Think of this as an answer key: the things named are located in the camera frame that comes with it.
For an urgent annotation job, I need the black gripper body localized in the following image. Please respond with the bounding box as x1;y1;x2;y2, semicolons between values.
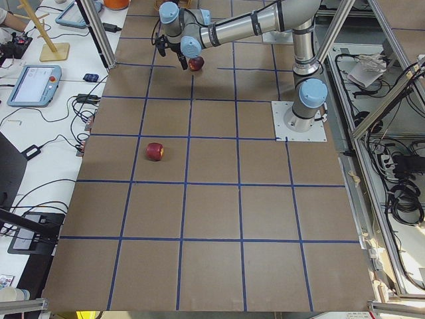
165;37;181;55

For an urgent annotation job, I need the dark red apple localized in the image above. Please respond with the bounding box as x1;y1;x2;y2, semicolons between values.
188;56;205;72

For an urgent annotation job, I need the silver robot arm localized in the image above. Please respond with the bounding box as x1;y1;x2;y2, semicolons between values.
148;1;328;138

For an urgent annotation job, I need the wooden stand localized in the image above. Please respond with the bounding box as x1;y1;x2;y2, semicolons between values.
17;0;70;62

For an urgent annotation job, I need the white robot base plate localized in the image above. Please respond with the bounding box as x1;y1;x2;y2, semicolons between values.
271;101;328;142

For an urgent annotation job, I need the blue teach pendant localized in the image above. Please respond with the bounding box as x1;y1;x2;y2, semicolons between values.
7;65;62;108
55;1;86;29

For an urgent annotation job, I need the aluminium frame post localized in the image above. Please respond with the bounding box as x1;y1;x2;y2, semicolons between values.
76;0;116;70

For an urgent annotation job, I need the red yellow apple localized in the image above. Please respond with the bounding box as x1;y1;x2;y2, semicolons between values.
145;142;165;161

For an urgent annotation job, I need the orange object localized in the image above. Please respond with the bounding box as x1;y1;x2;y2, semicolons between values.
104;0;130;11

